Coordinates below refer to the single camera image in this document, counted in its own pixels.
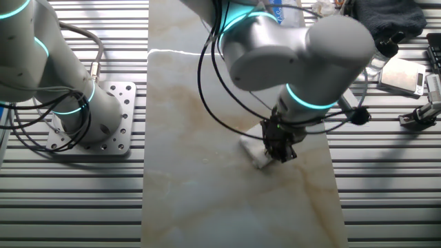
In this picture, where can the dark folded towel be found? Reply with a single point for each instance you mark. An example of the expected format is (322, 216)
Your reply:
(389, 15)

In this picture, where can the black round mount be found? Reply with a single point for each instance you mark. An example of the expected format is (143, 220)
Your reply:
(379, 58)

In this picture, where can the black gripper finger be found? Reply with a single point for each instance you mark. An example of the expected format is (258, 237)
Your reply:
(286, 155)
(268, 151)

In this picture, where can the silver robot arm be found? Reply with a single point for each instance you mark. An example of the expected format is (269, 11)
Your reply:
(293, 51)

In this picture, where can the grey digital scale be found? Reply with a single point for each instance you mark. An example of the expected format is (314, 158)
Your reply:
(399, 75)

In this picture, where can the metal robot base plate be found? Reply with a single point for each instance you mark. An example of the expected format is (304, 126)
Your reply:
(125, 103)

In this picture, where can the large black keyboard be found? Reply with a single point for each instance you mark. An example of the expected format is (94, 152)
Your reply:
(435, 51)

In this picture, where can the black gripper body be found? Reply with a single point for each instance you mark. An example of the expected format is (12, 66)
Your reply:
(280, 136)

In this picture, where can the blue tissue pack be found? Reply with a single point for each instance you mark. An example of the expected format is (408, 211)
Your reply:
(293, 17)

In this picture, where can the crumpled white tissue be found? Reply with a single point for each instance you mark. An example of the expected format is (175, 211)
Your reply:
(324, 7)

